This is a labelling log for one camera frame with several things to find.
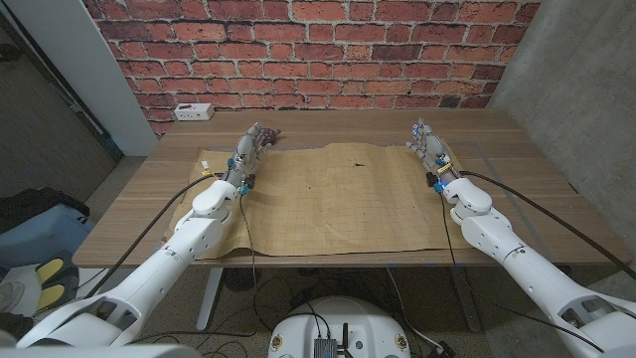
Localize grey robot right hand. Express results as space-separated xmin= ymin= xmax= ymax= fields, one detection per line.
xmin=404 ymin=117 xmax=462 ymax=189

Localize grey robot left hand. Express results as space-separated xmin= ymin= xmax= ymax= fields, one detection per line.
xmin=222 ymin=122 xmax=275 ymax=188

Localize tan patterned cloth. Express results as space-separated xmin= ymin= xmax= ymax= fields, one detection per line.
xmin=166 ymin=141 xmax=473 ymax=261

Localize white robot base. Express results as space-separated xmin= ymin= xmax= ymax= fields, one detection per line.
xmin=266 ymin=296 xmax=412 ymax=358

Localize white power strip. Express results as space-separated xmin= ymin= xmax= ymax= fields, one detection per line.
xmin=173 ymin=102 xmax=216 ymax=122

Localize black round floor disc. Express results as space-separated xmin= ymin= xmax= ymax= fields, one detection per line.
xmin=222 ymin=268 xmax=263 ymax=293

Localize red brick print backdrop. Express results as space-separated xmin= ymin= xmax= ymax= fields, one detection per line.
xmin=81 ymin=0 xmax=542 ymax=138

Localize white table leg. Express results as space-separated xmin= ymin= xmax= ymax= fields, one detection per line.
xmin=196 ymin=268 xmax=225 ymax=332

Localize grey table leg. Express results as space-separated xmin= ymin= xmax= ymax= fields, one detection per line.
xmin=449 ymin=268 xmax=483 ymax=333

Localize small grey electronics box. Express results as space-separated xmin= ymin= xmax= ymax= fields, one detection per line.
xmin=312 ymin=336 xmax=339 ymax=358

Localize black bag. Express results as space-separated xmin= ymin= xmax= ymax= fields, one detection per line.
xmin=0 ymin=187 xmax=90 ymax=235

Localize blue bag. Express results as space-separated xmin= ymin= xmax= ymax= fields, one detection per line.
xmin=0 ymin=203 xmax=95 ymax=272

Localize yellow and black gloves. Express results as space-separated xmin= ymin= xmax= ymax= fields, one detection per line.
xmin=34 ymin=251 xmax=80 ymax=312

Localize grey sneaker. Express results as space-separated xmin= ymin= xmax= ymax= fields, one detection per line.
xmin=0 ymin=280 xmax=24 ymax=314

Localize thin black left wrist cable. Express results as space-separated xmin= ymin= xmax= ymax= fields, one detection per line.
xmin=239 ymin=192 xmax=259 ymax=319

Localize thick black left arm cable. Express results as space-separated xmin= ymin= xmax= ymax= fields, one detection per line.
xmin=83 ymin=172 xmax=226 ymax=299

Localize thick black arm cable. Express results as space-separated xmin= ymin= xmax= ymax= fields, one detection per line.
xmin=459 ymin=170 xmax=636 ymax=280
xmin=83 ymin=172 xmax=226 ymax=299

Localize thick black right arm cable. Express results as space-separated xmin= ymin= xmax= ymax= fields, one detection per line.
xmin=459 ymin=170 xmax=636 ymax=280

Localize white floor cable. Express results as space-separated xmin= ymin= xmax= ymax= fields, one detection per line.
xmin=386 ymin=268 xmax=443 ymax=352

